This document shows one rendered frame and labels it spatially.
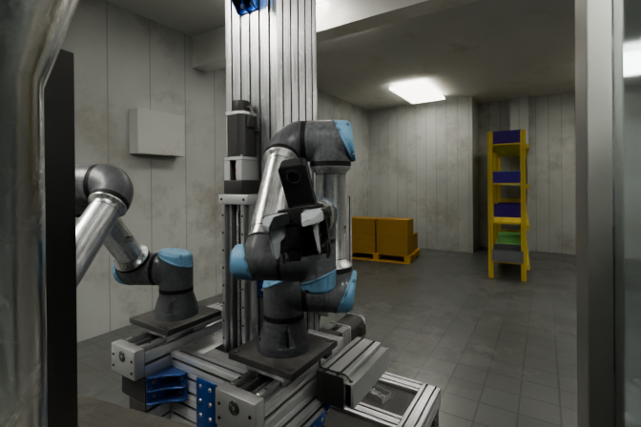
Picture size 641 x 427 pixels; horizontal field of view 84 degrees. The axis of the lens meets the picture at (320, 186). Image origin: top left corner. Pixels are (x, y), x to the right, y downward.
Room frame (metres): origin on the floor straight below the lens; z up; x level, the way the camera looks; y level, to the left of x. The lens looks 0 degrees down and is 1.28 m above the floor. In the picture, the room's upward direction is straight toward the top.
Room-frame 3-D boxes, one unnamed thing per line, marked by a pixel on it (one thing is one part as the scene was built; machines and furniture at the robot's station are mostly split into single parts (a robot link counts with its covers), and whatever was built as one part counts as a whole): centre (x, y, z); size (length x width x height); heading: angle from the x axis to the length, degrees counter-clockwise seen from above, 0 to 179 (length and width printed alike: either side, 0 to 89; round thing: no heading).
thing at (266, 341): (1.01, 0.11, 0.87); 0.15 x 0.15 x 0.10
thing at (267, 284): (1.01, 0.10, 0.98); 0.13 x 0.12 x 0.14; 83
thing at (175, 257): (1.28, 0.53, 0.98); 0.13 x 0.12 x 0.14; 85
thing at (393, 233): (6.27, -1.09, 0.35); 1.20 x 0.86 x 0.71; 58
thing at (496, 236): (5.67, -3.05, 1.03); 2.33 x 0.60 x 2.06; 148
